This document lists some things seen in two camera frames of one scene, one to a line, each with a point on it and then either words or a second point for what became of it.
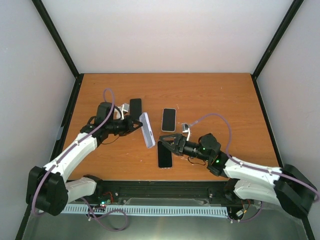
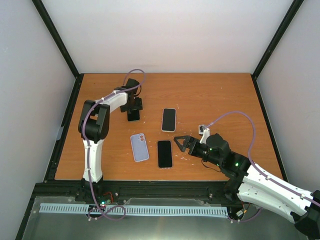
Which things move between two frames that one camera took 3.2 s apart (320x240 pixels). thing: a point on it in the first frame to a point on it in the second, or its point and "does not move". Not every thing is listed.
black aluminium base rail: [188, 192] does not move
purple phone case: [147, 129] to [139, 147]
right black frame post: [273, 42] does not move
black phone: [168, 119] does not move
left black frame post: [48, 22] does not move
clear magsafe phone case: [165, 157] does not move
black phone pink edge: [164, 156] does not move
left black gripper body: [125, 128] to [132, 105]
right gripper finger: [171, 148] to [182, 147]
